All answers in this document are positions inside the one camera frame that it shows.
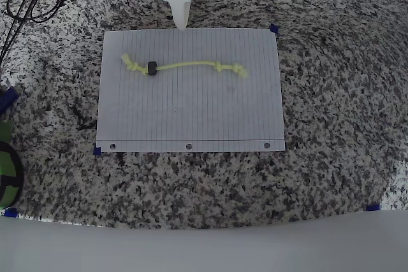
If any dark blue tape strip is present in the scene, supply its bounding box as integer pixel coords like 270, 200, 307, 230
0, 87, 19, 115

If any yellow knotted rope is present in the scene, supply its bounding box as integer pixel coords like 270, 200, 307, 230
120, 52, 250, 79

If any straight thin black cable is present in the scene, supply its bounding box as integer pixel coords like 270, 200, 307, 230
0, 0, 57, 66

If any lined paper sheet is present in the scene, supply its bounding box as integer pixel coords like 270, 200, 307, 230
95, 27, 286, 154

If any green flat piece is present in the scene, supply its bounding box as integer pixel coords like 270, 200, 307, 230
0, 121, 14, 143

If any green black round stand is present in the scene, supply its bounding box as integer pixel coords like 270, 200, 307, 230
0, 140, 25, 208

